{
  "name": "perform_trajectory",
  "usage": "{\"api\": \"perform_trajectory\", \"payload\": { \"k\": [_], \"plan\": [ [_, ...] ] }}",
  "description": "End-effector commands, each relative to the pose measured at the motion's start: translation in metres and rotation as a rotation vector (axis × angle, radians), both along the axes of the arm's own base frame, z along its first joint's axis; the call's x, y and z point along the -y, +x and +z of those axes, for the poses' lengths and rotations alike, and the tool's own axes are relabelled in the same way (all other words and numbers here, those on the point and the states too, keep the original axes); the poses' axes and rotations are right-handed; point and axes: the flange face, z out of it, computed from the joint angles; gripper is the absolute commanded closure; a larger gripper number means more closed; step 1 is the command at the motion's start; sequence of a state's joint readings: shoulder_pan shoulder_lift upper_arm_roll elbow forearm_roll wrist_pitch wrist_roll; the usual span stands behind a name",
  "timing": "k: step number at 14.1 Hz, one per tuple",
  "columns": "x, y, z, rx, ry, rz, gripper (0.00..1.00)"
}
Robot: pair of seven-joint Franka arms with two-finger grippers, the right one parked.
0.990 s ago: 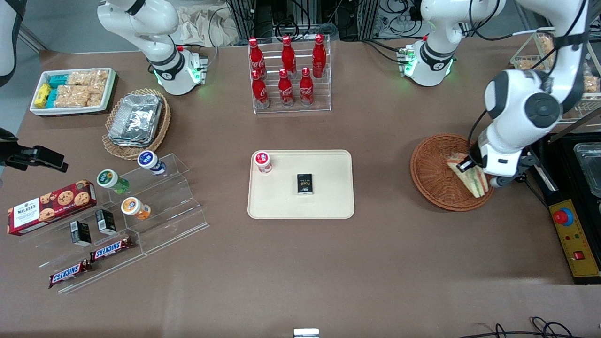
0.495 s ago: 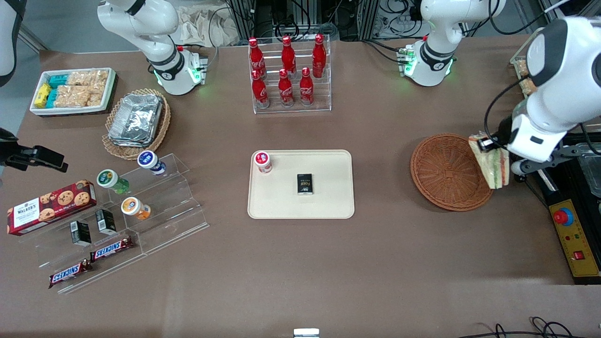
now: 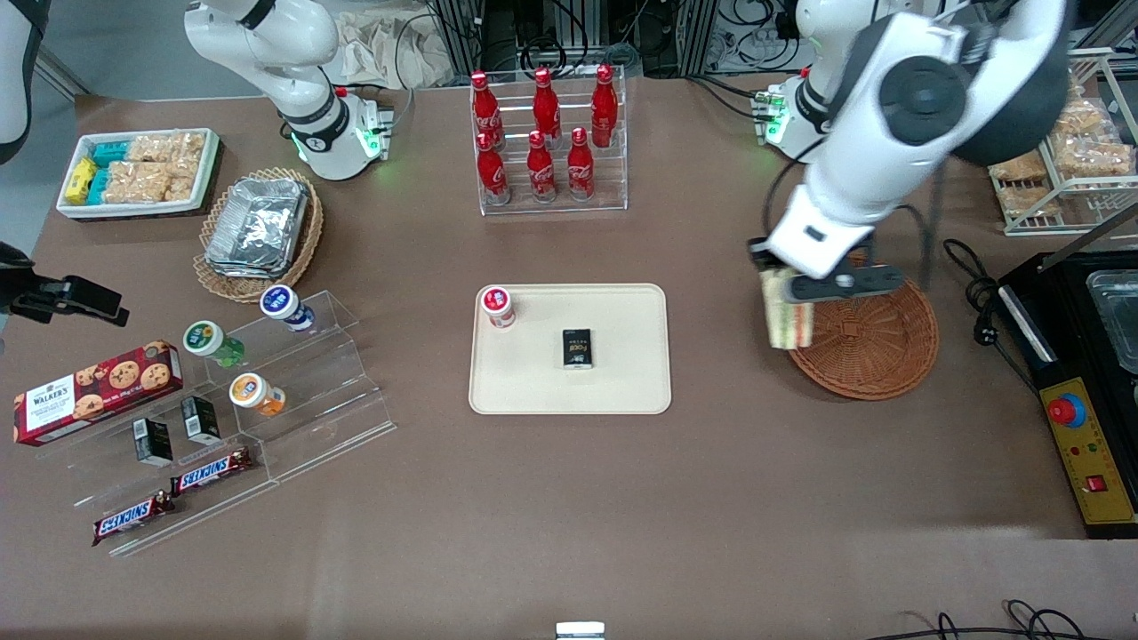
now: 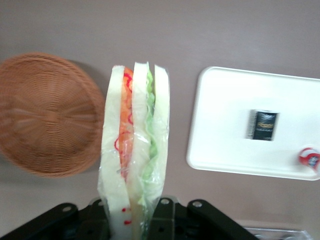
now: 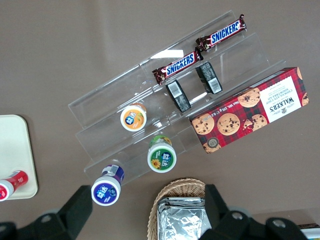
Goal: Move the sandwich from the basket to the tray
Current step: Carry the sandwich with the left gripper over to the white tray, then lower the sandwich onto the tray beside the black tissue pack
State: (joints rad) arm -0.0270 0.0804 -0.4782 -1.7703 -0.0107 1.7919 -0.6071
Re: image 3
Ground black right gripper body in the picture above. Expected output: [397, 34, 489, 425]
[0, 242, 38, 323]

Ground triangular sandwich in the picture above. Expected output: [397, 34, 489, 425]
[761, 267, 817, 350]

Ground brown wicker basket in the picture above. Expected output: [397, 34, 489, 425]
[786, 251, 941, 402]

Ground cream plastic tray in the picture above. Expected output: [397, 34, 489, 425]
[468, 283, 673, 417]

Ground light wicker basket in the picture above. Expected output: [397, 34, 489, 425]
[193, 166, 325, 304]

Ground red Walkers cookie box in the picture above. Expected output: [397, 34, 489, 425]
[12, 340, 184, 447]

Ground white rectangular snack bin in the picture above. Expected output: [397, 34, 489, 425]
[56, 128, 221, 220]

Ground yellow snack packet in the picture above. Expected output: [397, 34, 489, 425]
[65, 157, 98, 205]

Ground green cap yogurt bottle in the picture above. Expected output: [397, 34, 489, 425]
[182, 319, 246, 369]

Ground small black carton white label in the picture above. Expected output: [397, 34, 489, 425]
[180, 395, 222, 446]
[132, 417, 175, 468]

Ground stack of foil trays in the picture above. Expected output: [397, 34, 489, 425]
[204, 177, 311, 282]

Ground orange cap yogurt bottle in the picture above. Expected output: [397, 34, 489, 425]
[228, 372, 288, 420]

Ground blue cap yogurt bottle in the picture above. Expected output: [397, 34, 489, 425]
[260, 284, 316, 333]

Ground red cola bottle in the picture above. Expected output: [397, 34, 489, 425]
[565, 126, 597, 202]
[589, 63, 620, 148]
[476, 132, 512, 206]
[525, 130, 559, 204]
[469, 70, 506, 150]
[531, 67, 564, 148]

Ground Snickers chocolate bar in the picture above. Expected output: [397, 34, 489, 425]
[170, 446, 255, 497]
[92, 492, 176, 548]

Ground small black box gold print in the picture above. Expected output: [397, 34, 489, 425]
[561, 328, 596, 371]

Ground clear bag of biscuits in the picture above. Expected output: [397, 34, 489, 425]
[999, 184, 1062, 220]
[990, 152, 1051, 185]
[1053, 133, 1135, 180]
[1057, 96, 1109, 140]

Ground clear acrylic bottle rack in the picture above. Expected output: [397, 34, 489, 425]
[469, 65, 629, 217]

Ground clear acrylic stepped display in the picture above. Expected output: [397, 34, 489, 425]
[65, 289, 397, 559]

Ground red cap yogurt bottle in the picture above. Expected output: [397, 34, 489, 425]
[480, 284, 518, 331]

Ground yellow emergency stop control box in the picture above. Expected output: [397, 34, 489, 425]
[1038, 377, 1138, 540]

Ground crumpled beige paper bag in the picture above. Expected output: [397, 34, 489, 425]
[336, 9, 456, 91]

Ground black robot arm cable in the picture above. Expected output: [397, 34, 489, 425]
[893, 160, 946, 291]

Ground black power cable with plug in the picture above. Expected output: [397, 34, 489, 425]
[942, 237, 1043, 394]

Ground black appliance with silver handle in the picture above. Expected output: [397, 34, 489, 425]
[996, 204, 1138, 383]

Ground white wire shelf rack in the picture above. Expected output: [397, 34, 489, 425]
[987, 46, 1138, 237]

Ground aluminium frame equipment rack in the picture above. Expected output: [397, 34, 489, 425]
[425, 0, 714, 79]

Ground black looped floor cable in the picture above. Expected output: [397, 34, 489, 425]
[864, 599, 1138, 640]

